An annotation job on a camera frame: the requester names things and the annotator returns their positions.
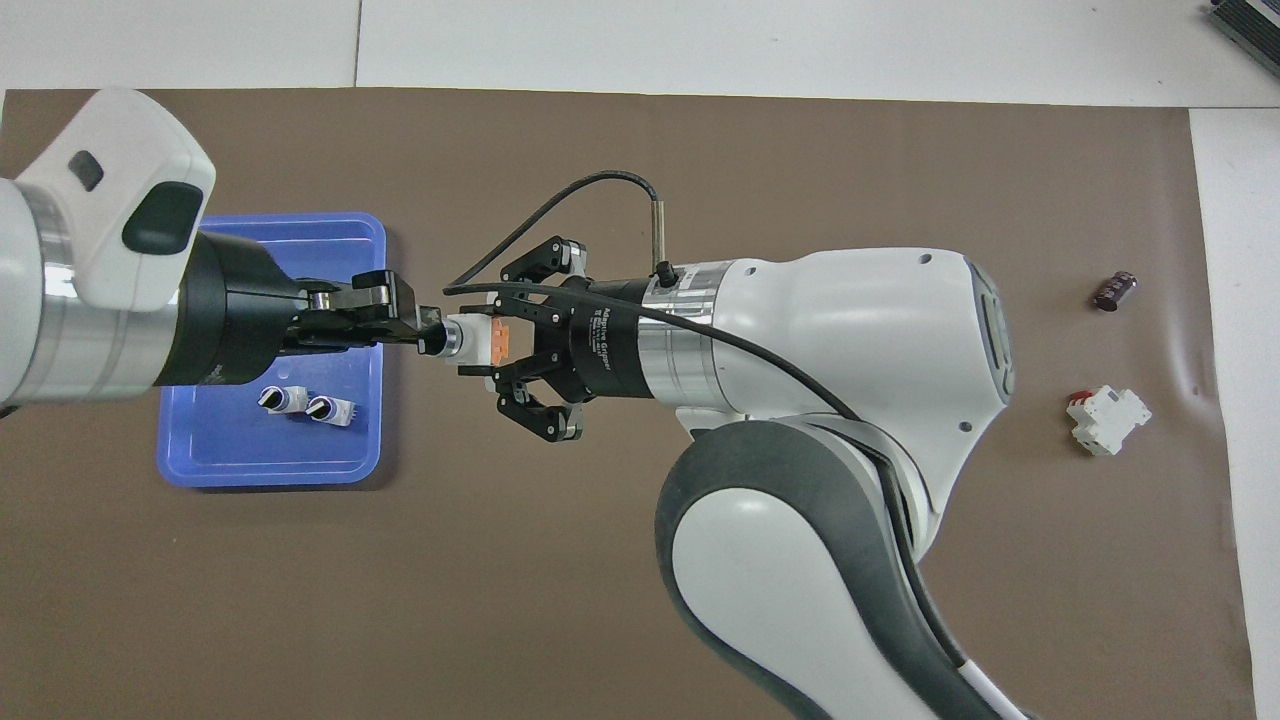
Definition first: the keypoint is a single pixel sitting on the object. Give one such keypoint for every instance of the grey black electronic device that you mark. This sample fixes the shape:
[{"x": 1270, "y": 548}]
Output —
[{"x": 1250, "y": 25}]

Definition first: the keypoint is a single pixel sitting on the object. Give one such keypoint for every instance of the selector switch with orange block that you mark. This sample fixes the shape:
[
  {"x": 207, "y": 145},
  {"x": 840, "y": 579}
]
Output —
[{"x": 470, "y": 340}]

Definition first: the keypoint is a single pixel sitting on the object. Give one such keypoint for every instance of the white circuit breaker red lever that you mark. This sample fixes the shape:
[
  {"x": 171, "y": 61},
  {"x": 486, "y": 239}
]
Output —
[{"x": 1105, "y": 420}]

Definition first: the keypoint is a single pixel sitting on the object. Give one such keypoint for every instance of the white selector switch black knob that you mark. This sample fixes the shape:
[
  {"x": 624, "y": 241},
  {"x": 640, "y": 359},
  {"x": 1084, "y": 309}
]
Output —
[
  {"x": 331, "y": 410},
  {"x": 283, "y": 400}
]

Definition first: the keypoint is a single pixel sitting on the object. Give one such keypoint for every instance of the small dark terminal block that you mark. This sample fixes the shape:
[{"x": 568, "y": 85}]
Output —
[{"x": 1115, "y": 291}]

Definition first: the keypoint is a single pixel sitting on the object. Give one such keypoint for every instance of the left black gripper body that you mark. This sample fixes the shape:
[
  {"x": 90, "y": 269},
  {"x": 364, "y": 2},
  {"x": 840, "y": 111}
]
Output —
[{"x": 240, "y": 320}]

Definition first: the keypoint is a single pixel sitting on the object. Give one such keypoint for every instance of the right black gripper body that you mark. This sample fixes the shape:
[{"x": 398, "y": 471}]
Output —
[{"x": 610, "y": 360}]

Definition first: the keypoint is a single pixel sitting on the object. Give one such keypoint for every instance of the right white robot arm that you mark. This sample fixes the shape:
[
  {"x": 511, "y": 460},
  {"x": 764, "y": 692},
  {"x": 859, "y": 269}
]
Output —
[{"x": 850, "y": 330}]

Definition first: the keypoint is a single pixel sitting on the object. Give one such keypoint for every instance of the brown table mat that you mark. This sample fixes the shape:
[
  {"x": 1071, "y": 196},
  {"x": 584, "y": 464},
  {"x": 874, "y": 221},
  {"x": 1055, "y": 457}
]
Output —
[{"x": 640, "y": 560}]

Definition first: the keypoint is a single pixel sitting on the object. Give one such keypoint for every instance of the blue plastic tray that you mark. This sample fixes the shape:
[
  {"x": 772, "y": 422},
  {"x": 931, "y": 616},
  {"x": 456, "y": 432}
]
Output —
[{"x": 270, "y": 455}]

